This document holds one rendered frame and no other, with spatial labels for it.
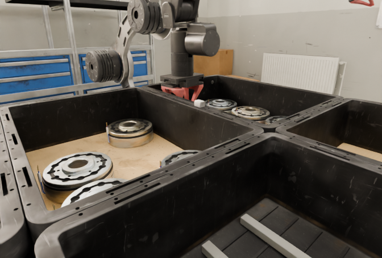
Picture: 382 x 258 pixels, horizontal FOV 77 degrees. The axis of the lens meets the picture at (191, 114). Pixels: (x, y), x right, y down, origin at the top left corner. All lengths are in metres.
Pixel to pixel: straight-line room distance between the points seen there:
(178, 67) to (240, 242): 0.41
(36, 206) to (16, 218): 0.02
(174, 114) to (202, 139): 0.09
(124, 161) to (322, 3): 3.38
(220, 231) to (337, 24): 3.36
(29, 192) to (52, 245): 0.07
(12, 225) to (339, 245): 0.33
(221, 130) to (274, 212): 0.15
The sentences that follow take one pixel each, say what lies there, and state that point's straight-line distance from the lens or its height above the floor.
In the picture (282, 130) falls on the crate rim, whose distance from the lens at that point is 0.37.
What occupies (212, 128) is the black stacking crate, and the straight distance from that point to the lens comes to 0.43.
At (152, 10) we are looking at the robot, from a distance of 1.04.
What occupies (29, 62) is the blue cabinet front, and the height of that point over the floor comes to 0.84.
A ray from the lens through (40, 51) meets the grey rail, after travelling 2.34.
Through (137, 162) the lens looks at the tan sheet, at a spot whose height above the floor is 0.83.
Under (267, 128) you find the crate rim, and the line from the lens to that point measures 0.38.
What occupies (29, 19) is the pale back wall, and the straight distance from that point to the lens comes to 3.23.
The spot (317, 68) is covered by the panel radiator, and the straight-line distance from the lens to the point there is 3.52.
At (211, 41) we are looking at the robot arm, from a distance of 0.55.
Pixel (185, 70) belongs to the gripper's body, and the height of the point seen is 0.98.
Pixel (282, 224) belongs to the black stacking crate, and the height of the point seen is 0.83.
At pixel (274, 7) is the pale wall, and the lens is 3.91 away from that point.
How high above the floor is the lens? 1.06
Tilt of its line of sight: 19 degrees down
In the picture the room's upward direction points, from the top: straight up
